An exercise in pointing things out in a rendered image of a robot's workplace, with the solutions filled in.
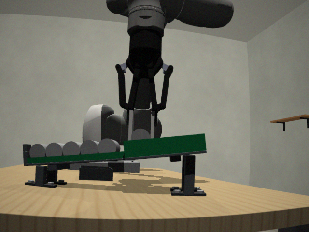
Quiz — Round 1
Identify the dark green flat panel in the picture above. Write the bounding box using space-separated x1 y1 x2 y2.
123 133 207 160

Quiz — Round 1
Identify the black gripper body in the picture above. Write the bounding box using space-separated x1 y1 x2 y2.
126 29 163 79

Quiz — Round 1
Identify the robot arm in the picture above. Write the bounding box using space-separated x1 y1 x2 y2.
83 0 234 145

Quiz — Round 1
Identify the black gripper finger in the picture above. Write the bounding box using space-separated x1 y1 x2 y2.
115 60 141 140
147 60 173 138

